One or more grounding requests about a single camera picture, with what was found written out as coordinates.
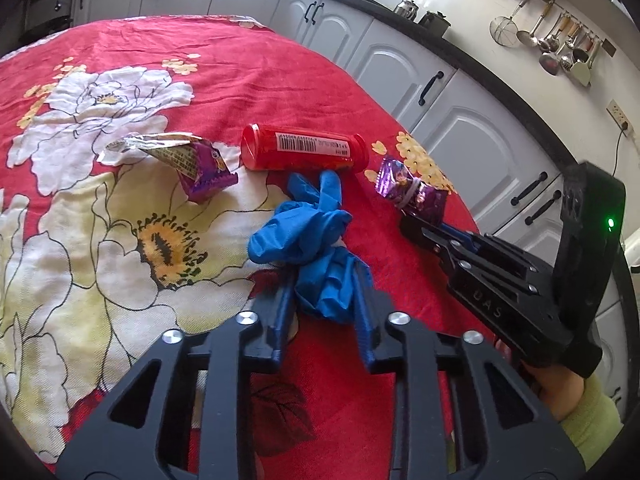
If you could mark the green sleeved right forearm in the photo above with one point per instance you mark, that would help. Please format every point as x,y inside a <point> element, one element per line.
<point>594,424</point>

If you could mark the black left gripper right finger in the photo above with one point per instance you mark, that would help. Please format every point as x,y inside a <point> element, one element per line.
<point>460,410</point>

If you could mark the right hand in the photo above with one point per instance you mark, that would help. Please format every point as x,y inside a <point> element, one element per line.
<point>562,391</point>

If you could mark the black kitchen countertop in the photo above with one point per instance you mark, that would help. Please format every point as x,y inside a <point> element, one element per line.
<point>457,58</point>

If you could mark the blue rubber glove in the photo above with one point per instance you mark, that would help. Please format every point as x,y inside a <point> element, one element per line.
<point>306,231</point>

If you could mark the steel kettle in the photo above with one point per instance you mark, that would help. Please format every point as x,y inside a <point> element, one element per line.
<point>407,9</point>

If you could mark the dark green pot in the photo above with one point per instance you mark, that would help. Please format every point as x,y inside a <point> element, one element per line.
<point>435,23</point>

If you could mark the gold purple snack wrapper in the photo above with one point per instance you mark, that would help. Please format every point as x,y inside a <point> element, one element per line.
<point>200,167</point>

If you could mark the red floral tablecloth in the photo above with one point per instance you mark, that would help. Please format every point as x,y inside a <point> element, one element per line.
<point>99,258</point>

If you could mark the wall power socket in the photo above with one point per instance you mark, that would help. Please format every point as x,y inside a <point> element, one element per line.
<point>619,117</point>

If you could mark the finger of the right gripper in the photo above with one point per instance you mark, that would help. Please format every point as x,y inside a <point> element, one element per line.
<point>462,234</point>
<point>424,235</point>

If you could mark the steel ladle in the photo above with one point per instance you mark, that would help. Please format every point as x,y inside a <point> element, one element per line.
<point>528,38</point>

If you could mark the red cylindrical can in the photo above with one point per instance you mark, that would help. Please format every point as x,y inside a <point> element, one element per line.
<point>268,148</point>

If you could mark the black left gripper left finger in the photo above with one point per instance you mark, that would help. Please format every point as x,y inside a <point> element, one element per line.
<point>183,410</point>

